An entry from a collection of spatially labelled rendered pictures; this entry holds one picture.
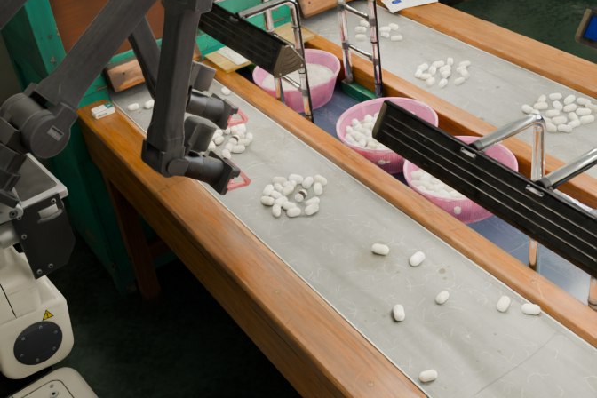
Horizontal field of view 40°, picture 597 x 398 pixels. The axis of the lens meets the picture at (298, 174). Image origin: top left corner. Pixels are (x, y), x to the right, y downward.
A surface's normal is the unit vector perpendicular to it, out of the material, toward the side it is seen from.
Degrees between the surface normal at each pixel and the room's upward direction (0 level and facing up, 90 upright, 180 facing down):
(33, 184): 0
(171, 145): 99
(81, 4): 90
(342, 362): 0
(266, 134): 0
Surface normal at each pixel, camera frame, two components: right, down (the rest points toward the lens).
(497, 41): -0.13, -0.82
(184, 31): 0.67, 0.51
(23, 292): 0.61, 0.38
